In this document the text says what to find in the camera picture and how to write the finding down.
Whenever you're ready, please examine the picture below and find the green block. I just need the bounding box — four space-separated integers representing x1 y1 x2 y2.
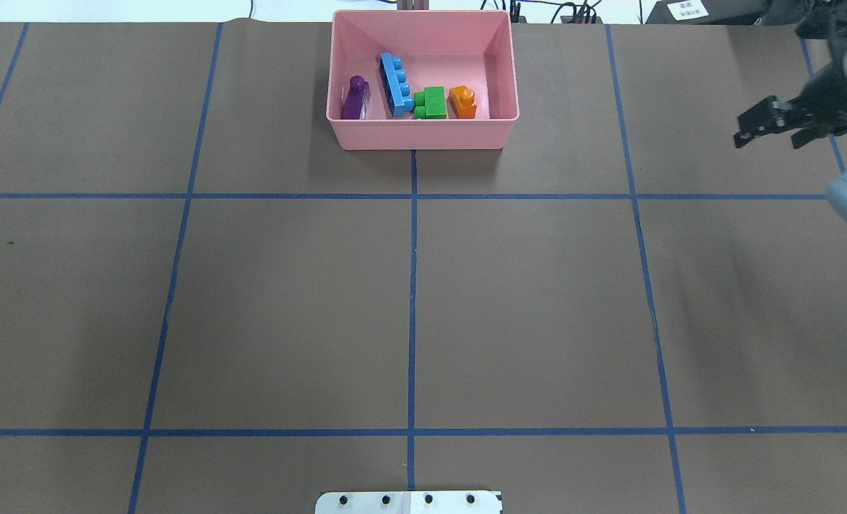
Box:
412 86 448 119

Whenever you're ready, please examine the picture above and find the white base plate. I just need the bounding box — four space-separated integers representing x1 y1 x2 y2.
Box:
313 489 504 513

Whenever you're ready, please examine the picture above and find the purple block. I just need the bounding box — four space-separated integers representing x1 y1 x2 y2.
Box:
341 75 371 120

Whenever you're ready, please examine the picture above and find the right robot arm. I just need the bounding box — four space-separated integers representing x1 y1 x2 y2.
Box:
733 36 847 222

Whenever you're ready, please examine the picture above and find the orange block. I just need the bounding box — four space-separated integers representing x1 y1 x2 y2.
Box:
449 85 477 119

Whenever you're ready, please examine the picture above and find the pink plastic box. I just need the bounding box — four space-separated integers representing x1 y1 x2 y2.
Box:
326 10 519 151

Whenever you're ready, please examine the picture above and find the long blue block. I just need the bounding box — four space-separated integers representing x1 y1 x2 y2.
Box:
380 52 416 118

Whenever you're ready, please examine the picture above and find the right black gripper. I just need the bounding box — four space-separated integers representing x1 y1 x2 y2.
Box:
734 61 847 150

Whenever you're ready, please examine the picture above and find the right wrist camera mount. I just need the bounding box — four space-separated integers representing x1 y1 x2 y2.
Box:
795 1 847 40

